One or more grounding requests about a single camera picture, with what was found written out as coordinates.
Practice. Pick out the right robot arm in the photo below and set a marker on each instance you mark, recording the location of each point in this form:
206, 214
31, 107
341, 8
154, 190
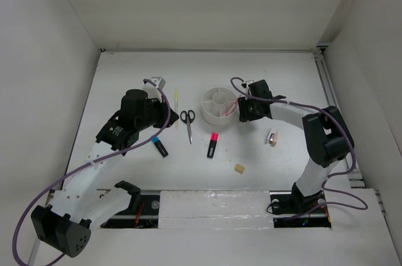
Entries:
327, 138

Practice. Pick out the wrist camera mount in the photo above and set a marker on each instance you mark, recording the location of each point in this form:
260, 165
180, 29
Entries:
152, 89
245, 85

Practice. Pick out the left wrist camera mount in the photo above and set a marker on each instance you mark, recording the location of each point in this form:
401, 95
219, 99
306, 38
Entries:
152, 89

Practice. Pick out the tan eraser block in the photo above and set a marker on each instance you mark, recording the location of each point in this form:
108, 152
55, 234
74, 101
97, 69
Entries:
239, 168

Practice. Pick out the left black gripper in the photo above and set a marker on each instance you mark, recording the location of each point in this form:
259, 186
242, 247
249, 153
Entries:
162, 107

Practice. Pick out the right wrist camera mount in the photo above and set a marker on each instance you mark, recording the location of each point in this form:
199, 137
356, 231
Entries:
245, 85

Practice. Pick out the pink capped black highlighter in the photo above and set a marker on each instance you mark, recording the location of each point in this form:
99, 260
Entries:
212, 145

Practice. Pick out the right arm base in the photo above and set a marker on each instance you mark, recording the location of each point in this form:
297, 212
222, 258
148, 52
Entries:
291, 210

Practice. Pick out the pink mini stapler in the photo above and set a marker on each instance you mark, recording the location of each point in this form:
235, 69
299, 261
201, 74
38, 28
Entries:
272, 138

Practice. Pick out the blue capped black highlighter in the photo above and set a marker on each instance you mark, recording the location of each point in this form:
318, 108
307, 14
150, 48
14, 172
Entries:
160, 147

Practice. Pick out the white round divided organizer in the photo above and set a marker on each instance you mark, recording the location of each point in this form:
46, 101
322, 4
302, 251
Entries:
213, 101

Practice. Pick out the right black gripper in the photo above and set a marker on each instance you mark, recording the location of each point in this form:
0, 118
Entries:
244, 114

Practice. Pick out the thin red highlighter pen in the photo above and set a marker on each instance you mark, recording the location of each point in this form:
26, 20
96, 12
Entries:
231, 109

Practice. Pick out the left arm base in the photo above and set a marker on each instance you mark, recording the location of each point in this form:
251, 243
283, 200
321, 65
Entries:
141, 213

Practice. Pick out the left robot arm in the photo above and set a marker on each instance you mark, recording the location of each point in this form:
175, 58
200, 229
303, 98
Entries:
66, 223

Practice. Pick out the black handled scissors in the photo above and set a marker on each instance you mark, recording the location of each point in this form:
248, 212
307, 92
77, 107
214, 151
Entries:
188, 117

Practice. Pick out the thin yellow highlighter pen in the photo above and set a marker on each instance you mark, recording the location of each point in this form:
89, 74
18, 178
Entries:
176, 107

